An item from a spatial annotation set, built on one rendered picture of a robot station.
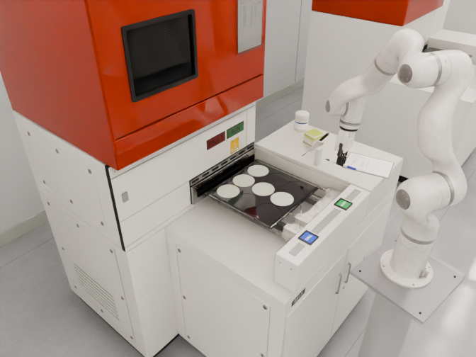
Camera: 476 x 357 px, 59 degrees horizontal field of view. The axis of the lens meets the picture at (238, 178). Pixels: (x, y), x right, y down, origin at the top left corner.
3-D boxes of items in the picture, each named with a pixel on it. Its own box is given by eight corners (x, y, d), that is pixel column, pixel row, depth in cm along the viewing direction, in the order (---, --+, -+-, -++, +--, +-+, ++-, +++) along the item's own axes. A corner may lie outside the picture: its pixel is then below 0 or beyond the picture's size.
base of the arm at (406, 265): (441, 269, 158) (457, 233, 147) (417, 297, 147) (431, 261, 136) (395, 243, 169) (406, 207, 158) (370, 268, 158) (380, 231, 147)
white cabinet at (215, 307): (178, 343, 226) (163, 228, 179) (282, 247, 286) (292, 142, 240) (275, 424, 191) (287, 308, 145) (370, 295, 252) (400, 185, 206)
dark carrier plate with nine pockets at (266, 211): (207, 193, 187) (207, 191, 187) (256, 161, 209) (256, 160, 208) (270, 225, 169) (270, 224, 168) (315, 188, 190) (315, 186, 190)
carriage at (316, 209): (281, 239, 169) (281, 233, 167) (327, 197, 192) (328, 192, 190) (297, 248, 165) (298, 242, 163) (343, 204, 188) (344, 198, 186)
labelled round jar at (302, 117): (291, 129, 221) (292, 113, 216) (299, 125, 226) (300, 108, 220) (302, 134, 218) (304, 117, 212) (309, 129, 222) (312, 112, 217)
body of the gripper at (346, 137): (345, 119, 178) (340, 143, 183) (336, 125, 170) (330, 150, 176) (362, 124, 174) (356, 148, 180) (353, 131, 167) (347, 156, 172)
